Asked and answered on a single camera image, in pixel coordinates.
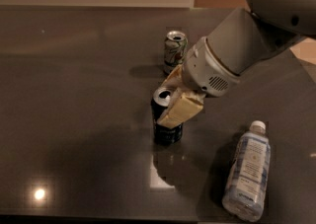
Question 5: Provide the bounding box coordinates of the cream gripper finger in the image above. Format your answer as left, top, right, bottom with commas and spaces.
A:
161, 65, 183, 89
157, 88, 204, 129

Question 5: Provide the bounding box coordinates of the blue pepsi can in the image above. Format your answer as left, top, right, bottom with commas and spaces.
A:
150, 86, 184, 146

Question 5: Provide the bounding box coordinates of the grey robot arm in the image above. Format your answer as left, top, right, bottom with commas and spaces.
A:
157, 0, 316, 128

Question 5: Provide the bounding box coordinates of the white green 7up can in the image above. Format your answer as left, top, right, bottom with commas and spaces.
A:
164, 31, 188, 74

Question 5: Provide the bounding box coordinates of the clear plastic water bottle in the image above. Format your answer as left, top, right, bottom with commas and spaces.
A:
221, 120, 271, 222

